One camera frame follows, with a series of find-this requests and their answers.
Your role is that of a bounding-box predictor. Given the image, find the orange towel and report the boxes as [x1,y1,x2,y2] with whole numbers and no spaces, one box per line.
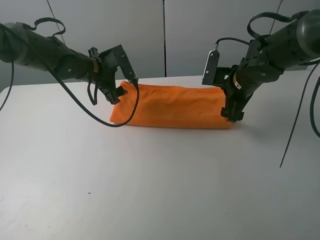
[109,81,234,129]

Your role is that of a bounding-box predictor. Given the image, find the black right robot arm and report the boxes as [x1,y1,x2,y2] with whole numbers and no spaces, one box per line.
[221,9,320,123]

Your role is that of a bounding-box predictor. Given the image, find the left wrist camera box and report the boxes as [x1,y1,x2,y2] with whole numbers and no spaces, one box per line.
[98,44,138,83]

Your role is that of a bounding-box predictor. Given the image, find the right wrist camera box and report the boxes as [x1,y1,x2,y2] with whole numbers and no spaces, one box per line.
[202,43,238,88]

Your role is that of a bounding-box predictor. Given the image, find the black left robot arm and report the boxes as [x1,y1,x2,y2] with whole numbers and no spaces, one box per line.
[0,22,136,105]

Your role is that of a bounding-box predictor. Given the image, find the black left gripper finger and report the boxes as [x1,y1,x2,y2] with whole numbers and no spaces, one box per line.
[107,93,120,105]
[115,86,128,97]

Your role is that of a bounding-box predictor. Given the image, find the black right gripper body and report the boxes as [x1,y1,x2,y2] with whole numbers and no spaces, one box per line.
[223,67,254,110]

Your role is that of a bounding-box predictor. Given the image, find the black left camera cable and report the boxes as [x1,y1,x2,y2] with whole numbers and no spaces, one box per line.
[0,24,140,128]

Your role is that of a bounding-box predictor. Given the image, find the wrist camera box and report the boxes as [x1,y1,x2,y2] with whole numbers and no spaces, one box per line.
[202,43,238,88]
[98,44,138,83]

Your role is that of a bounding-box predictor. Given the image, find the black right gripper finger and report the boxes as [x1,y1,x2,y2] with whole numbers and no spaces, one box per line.
[220,107,229,118]
[228,109,244,122]

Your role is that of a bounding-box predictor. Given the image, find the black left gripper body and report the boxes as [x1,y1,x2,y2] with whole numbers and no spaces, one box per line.
[87,46,120,97]

